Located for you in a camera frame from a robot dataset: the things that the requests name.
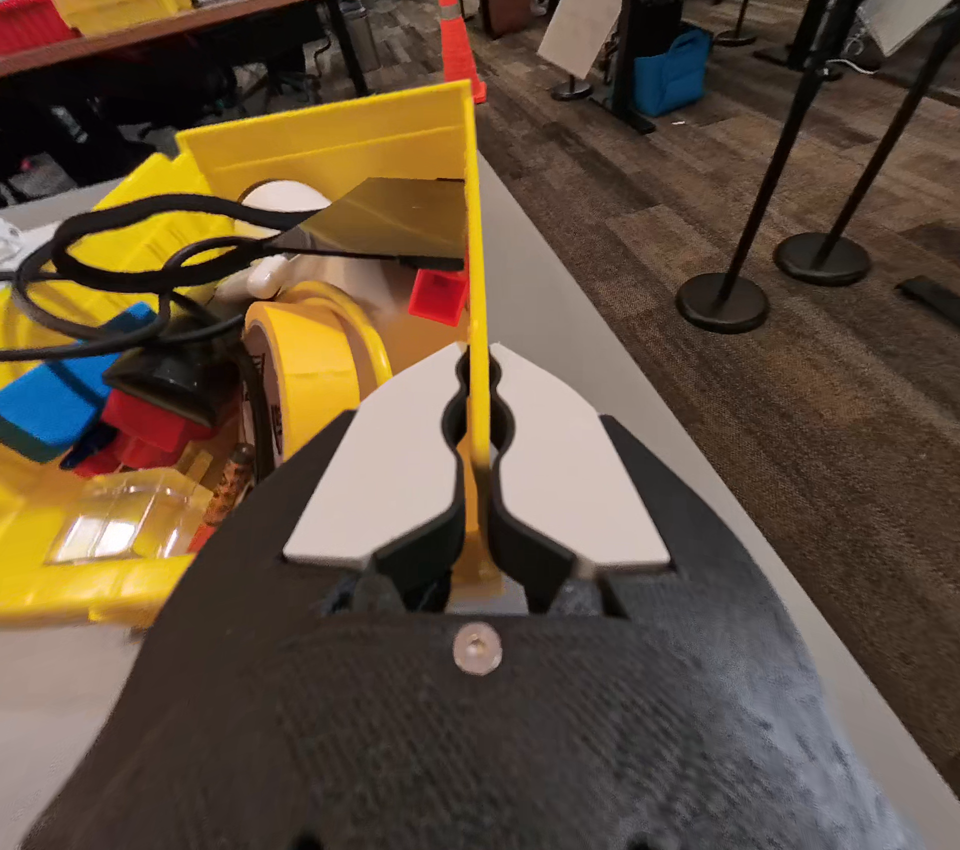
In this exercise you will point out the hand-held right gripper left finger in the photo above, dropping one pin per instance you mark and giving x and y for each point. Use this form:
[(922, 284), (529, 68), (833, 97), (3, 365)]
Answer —
[(375, 475)]

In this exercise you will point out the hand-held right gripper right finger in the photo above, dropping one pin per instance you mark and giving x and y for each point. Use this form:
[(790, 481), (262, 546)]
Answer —
[(577, 483)]

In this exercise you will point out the black divider plate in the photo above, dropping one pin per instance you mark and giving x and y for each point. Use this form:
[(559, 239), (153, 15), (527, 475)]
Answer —
[(397, 213)]

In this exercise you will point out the yellow plastic bin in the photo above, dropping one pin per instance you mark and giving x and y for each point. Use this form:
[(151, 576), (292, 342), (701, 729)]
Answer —
[(337, 138)]

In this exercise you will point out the black rubber object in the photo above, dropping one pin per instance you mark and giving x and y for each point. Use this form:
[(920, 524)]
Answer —
[(172, 381)]

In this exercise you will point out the yellow tape roll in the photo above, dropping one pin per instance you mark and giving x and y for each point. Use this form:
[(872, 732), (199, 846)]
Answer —
[(315, 355)]

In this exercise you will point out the brown patterned tube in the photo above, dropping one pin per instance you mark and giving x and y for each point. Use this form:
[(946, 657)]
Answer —
[(231, 483)]

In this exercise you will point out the red plastic block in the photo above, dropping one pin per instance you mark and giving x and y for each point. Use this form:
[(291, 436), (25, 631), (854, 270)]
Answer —
[(439, 299)]

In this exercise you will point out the red plastic toy piece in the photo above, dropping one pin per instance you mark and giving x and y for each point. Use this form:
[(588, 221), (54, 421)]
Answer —
[(150, 426)]

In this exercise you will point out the clear plastic package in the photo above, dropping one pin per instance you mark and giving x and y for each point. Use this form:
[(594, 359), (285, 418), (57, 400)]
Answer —
[(127, 513)]

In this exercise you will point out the white plastic bottle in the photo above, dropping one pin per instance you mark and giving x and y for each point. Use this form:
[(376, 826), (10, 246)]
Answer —
[(285, 199)]

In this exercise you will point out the blue scrub sponge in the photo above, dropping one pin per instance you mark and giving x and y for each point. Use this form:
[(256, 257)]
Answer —
[(52, 400)]

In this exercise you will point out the black flat bar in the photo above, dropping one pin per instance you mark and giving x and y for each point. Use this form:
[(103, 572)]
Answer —
[(930, 299)]

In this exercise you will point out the blue tote bag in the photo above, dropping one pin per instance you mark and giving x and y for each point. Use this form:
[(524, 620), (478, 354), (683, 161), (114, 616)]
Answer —
[(671, 74)]

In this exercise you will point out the grey trash can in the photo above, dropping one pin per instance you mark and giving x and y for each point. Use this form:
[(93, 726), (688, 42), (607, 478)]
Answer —
[(364, 40)]

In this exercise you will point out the orange traffic cone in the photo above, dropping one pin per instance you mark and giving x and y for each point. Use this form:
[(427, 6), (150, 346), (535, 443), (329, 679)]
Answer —
[(457, 48)]

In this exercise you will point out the brown bag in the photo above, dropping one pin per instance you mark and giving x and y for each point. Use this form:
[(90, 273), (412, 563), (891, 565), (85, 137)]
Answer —
[(510, 7)]

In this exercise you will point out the red storage bin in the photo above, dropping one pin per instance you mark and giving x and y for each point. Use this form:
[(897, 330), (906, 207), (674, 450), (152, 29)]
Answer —
[(30, 25)]

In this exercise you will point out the black stanchion post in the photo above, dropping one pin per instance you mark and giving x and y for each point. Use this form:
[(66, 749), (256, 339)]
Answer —
[(821, 258), (720, 303)]

